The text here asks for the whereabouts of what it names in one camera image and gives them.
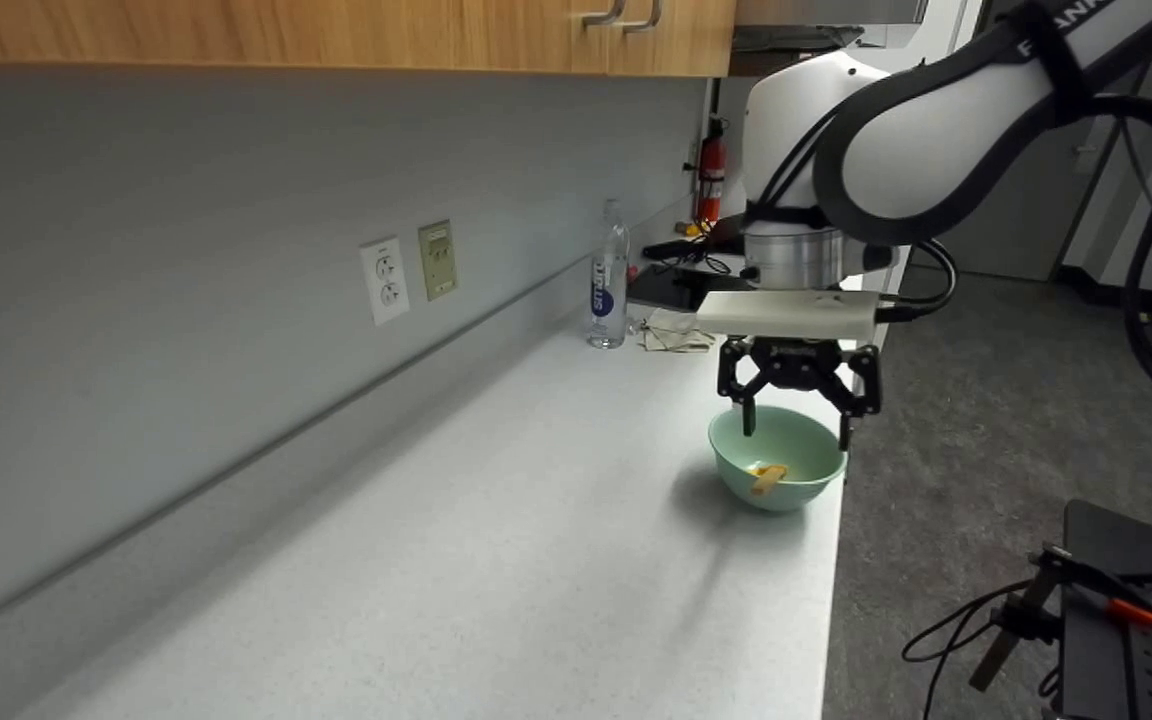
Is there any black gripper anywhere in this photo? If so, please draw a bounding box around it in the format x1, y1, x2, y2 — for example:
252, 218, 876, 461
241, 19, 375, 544
716, 334, 881, 447

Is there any clear plastic water bottle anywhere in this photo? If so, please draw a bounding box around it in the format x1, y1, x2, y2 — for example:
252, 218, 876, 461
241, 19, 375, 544
587, 200, 628, 348

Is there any beige wall switch plate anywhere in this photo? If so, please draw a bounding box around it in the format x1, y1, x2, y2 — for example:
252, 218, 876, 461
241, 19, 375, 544
417, 218, 457, 298

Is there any black perforated side table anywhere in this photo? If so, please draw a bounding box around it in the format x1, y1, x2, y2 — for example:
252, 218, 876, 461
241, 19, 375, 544
1060, 499, 1152, 720

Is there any red fire extinguisher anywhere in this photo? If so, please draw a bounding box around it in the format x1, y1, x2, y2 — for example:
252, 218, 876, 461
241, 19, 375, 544
689, 116, 729, 231

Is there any wooden ladle yellow head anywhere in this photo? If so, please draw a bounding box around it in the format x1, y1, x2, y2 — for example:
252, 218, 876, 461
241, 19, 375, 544
749, 461, 793, 494

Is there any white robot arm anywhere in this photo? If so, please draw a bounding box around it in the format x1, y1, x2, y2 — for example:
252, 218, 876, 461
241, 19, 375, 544
703, 0, 1152, 421

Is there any crumpled beige cloth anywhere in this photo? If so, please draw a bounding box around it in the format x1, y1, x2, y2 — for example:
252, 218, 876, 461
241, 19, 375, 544
641, 308, 716, 353

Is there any white wall outlet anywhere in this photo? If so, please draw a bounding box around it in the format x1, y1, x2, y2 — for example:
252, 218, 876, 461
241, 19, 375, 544
362, 237, 407, 325

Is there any wooden upper cabinet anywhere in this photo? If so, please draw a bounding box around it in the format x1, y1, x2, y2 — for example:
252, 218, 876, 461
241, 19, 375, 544
0, 0, 738, 76

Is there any orange handled clamp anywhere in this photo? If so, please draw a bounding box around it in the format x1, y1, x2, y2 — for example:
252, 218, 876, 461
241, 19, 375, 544
1035, 548, 1152, 629

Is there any mint green bowl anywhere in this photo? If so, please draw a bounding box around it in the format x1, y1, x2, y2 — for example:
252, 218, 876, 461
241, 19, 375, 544
709, 407, 846, 510

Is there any black cooktop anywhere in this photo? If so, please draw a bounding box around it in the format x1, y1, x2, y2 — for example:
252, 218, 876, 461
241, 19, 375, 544
628, 238, 749, 313

